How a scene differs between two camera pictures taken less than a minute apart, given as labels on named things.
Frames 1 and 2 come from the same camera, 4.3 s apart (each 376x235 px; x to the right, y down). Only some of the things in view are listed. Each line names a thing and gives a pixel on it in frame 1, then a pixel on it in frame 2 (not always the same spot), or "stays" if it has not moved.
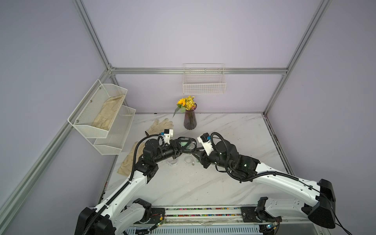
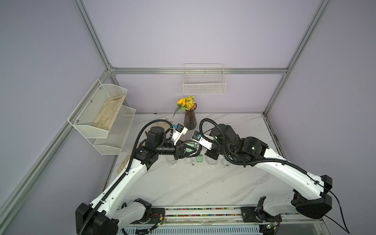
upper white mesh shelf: (82, 117) stays
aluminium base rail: (193, 216) stays
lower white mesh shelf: (117, 133) stays
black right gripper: (204, 159) → (213, 153)
